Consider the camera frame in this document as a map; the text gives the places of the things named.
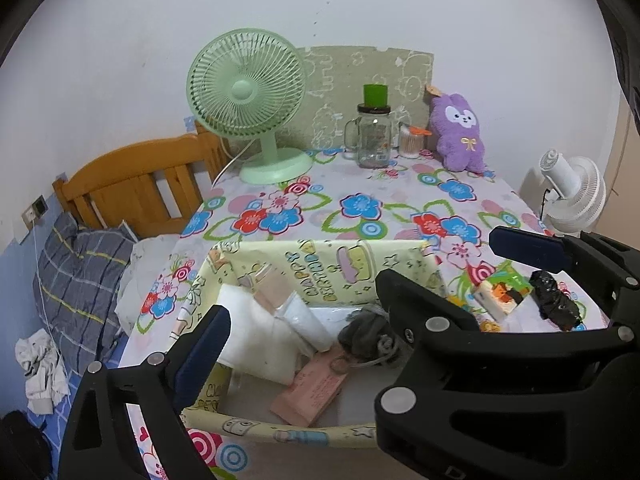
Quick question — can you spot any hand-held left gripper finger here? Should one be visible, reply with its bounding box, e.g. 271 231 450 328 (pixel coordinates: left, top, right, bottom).
59 305 232 480

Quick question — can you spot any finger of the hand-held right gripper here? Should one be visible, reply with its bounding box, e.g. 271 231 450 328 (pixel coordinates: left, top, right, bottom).
489 226 640 333
375 269 640 391

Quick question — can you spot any large white soft packet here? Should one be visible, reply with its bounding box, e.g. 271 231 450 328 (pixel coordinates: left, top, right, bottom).
216 284 303 386

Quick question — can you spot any black plastic bag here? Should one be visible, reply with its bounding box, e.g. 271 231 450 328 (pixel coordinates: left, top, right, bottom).
529 270 583 332

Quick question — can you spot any white tissue pack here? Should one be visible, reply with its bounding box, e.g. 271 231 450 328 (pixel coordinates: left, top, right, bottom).
472 260 534 322

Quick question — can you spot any grey knit pouch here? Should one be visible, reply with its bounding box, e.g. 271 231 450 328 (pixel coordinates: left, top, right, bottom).
336 306 403 363

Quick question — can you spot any small white soft packet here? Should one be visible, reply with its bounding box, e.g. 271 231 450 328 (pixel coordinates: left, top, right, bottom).
274 294 335 352

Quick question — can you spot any pink paper packet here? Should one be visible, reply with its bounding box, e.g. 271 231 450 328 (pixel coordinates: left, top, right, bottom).
270 351 349 428

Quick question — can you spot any yellow cartoon fabric storage box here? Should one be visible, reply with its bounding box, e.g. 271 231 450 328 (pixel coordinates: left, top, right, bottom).
167 239 446 448

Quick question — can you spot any white floor fan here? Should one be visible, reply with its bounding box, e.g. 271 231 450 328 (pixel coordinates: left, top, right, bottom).
520 149 607 235

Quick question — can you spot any white blanket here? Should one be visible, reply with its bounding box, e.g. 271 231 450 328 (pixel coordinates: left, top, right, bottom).
115 235 181 333

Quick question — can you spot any beige door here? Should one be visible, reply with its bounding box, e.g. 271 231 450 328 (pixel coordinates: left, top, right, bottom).
597 92 640 246

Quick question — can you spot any purple plush bunny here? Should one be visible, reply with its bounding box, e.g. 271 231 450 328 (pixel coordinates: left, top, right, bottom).
425 85 488 172

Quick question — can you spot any grey plaid pillow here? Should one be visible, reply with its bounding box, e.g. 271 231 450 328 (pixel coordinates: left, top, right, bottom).
32 212 136 376

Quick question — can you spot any blue checked bedsheet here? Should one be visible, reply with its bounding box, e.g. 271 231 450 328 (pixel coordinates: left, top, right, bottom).
0 330 151 480

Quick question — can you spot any cotton swab jar orange lid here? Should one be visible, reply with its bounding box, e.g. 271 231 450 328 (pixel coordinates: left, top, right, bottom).
398 125 432 159

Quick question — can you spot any crumpled white cloth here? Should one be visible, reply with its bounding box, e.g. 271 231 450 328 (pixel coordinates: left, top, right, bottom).
15 329 68 415

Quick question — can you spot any glass jar mug green lid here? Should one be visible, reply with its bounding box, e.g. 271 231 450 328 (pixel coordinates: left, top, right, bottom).
344 83 393 169

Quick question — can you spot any wooden bed headboard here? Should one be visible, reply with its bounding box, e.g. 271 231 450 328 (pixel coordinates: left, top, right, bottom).
52 122 233 238

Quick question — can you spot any green patterned board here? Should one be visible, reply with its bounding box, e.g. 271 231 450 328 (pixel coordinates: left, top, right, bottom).
295 45 435 153

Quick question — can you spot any green desk fan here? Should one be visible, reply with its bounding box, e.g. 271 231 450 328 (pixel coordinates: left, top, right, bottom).
186 29 313 185

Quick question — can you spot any thin white charging cable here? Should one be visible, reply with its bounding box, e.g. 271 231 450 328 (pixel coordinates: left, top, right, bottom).
31 220 71 396

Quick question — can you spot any green fan white cable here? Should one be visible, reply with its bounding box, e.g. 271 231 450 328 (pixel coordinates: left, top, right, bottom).
211 141 252 187

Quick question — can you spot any wall socket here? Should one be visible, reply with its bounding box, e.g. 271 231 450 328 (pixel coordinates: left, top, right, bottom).
22 196 49 226

